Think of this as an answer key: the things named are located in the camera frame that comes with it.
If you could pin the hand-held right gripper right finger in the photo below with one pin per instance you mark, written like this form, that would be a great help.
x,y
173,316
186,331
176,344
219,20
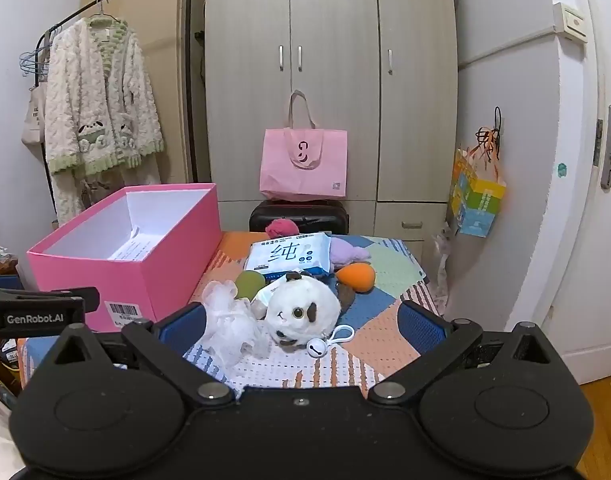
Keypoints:
x,y
425,327

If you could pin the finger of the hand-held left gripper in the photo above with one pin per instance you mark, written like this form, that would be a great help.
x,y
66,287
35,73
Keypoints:
x,y
80,297

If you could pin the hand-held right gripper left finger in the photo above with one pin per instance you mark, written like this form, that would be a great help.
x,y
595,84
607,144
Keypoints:
x,y
183,327

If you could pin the white mesh bath pouf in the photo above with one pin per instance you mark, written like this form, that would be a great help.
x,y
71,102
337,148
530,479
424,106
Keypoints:
x,y
225,330

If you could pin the pink cardboard box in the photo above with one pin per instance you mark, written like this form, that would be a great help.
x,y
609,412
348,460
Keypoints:
x,y
150,260

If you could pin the green makeup sponge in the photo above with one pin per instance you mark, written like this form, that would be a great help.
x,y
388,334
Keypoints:
x,y
248,285

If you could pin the small white wet wipes pack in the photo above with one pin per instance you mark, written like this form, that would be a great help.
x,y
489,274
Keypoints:
x,y
263,302

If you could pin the orange makeup sponge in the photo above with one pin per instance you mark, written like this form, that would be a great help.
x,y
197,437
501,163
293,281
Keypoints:
x,y
358,277

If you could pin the purple plush toy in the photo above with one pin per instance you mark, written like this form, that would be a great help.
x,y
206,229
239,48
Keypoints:
x,y
345,252

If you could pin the large blue white wipes pack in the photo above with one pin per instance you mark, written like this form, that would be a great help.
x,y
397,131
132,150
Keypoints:
x,y
285,257

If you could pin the white brown-patched plush toy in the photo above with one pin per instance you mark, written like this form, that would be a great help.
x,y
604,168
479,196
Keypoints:
x,y
305,295

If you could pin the magenta plush ball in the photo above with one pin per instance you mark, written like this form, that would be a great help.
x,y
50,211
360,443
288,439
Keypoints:
x,y
280,228

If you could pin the patchwork blanket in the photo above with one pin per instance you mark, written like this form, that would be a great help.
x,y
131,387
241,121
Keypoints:
x,y
375,340

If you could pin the white plastic bag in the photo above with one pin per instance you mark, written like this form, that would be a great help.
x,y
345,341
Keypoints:
x,y
443,270

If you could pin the colourful paper gift bag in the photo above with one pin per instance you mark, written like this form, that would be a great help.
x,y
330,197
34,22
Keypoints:
x,y
478,200

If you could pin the black suitcase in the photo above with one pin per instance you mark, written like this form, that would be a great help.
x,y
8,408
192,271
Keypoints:
x,y
305,212

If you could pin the beige canvas tote bag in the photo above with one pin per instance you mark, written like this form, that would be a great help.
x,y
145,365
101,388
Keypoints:
x,y
33,125

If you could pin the white door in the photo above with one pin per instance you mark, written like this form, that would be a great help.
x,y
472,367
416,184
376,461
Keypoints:
x,y
560,210

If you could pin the white fluffy cardigan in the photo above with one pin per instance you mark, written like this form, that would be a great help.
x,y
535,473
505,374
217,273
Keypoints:
x,y
105,110

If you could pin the pink tote bag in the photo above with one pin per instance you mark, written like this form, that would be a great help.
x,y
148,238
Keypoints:
x,y
305,170

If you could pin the beige leaning board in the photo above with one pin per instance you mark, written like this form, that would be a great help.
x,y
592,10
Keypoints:
x,y
160,60

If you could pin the grey wardrobe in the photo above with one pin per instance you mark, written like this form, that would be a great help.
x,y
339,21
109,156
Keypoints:
x,y
335,10

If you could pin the white wall electrical box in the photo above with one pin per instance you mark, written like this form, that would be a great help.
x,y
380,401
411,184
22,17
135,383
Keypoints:
x,y
570,20

